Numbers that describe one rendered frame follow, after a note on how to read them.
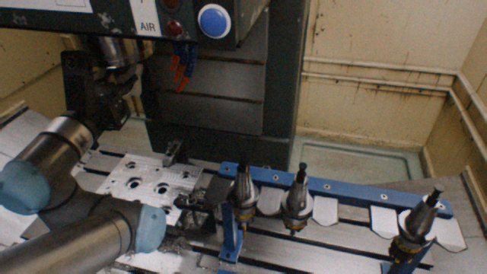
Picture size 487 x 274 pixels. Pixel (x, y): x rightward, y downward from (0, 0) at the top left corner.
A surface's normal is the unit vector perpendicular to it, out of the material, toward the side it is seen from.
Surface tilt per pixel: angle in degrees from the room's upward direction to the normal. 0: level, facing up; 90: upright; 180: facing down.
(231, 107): 89
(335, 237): 0
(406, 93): 90
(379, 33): 90
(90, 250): 71
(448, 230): 0
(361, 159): 0
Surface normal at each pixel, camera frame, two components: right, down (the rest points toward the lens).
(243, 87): -0.23, 0.61
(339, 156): -0.02, -0.77
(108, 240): 0.94, -0.28
